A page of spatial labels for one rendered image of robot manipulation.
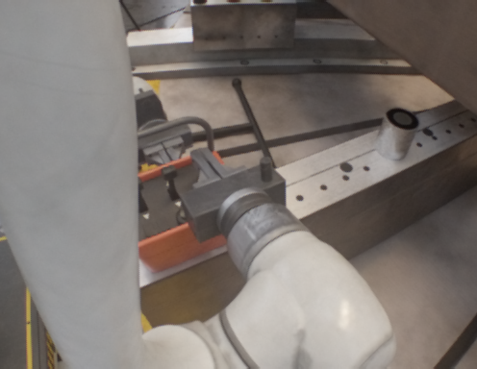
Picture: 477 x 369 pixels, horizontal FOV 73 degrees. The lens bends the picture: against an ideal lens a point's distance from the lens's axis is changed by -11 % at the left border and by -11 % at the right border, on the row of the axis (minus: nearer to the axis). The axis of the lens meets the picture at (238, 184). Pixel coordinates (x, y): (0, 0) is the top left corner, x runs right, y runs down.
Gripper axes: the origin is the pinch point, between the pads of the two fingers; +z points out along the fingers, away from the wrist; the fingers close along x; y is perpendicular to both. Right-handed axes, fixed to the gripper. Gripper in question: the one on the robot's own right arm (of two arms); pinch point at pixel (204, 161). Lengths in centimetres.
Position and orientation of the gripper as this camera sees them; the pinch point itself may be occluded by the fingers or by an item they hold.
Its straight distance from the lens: 56.3
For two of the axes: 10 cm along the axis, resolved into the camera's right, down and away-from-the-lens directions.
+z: -4.4, -5.3, 7.3
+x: -8.9, 3.5, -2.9
